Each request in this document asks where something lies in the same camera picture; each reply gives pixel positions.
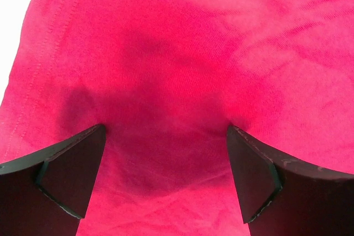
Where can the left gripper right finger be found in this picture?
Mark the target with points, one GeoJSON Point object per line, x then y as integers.
{"type": "Point", "coordinates": [282, 195]}

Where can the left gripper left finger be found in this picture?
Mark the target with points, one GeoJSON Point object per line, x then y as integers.
{"type": "Point", "coordinates": [47, 193]}

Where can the red t-shirt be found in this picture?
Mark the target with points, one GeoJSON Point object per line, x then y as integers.
{"type": "Point", "coordinates": [166, 78]}

